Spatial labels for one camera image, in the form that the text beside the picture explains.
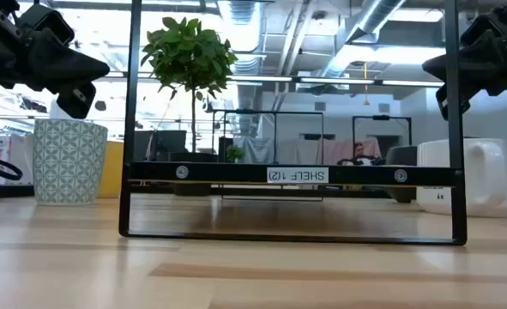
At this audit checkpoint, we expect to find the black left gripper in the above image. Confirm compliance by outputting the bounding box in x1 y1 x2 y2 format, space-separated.
0 0 111 120

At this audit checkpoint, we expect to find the white green patterned mug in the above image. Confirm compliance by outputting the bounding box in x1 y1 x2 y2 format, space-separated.
33 118 109 206

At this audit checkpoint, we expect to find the yellow mug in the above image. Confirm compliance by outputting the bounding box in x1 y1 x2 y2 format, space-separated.
97 140 125 199

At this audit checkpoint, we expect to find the plain white mug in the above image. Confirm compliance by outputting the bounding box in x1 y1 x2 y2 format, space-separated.
415 137 507 219

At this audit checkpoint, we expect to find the yellow hanging pendant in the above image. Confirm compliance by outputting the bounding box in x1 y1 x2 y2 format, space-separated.
362 62 371 107

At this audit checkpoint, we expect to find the green plant in black pot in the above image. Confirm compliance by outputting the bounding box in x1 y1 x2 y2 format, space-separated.
140 15 239 197

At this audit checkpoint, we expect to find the light grey cloth cover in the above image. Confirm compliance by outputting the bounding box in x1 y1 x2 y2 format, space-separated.
8 135 35 185

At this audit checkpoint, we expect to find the black background monitor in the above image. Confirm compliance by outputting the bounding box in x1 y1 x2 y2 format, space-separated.
133 130 189 163

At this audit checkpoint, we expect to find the person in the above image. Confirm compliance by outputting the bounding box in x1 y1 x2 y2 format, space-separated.
338 142 385 167

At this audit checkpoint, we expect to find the pink draped cloth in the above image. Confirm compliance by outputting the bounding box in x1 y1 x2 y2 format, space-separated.
321 139 383 167

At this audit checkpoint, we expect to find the small green background plant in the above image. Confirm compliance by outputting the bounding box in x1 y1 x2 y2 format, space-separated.
226 144 245 164

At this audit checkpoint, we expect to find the white shelf label sticker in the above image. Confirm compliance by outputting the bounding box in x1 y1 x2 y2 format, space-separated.
266 167 329 185

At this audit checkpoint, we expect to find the grey blue draped cloth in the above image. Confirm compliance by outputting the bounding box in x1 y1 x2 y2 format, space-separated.
234 136 275 164

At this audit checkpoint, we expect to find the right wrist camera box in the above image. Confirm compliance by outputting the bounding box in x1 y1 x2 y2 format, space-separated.
461 15 502 48

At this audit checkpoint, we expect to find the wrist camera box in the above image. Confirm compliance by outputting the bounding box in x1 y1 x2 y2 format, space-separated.
461 15 502 48
19 3 75 46

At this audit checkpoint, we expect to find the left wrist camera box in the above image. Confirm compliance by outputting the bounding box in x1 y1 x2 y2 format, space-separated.
19 3 75 46

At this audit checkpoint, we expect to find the black background workcell frame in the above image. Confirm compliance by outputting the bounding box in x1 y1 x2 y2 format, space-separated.
352 114 413 149

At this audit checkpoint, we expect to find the black cable loop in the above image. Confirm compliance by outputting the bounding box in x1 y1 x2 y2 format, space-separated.
0 153 23 181

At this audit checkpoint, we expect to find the black aluminium table frame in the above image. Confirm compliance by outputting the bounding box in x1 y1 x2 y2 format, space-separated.
0 182 507 210

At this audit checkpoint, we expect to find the black frame clear shelf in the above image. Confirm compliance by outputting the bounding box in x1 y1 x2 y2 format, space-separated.
118 0 468 246

